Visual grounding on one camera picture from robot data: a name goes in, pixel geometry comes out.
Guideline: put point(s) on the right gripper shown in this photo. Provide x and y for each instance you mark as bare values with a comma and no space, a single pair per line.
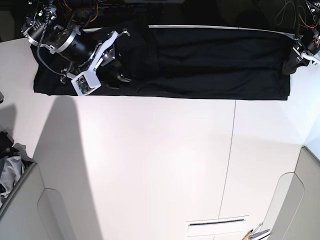
80,48

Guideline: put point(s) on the grey bin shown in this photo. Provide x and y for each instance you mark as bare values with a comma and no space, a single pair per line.
299,216
27,214

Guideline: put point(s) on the grey left bin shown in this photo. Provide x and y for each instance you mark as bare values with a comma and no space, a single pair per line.
27,214

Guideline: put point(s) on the black T-shirt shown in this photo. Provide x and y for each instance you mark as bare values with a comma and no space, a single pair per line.
199,63

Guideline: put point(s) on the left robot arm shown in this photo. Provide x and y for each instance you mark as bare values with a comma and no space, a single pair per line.
306,19

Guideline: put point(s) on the grey right bin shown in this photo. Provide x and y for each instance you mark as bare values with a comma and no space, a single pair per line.
299,216

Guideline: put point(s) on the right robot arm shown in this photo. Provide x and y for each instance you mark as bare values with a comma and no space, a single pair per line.
41,30

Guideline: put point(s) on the thin black rod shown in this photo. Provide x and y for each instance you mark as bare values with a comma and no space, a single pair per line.
217,222

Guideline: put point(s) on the yellow pencil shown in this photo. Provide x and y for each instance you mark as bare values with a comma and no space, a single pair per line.
248,234

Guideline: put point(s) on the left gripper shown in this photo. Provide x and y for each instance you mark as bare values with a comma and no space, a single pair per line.
302,54

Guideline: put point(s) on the clothes pile in bin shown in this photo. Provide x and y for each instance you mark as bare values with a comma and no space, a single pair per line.
12,166

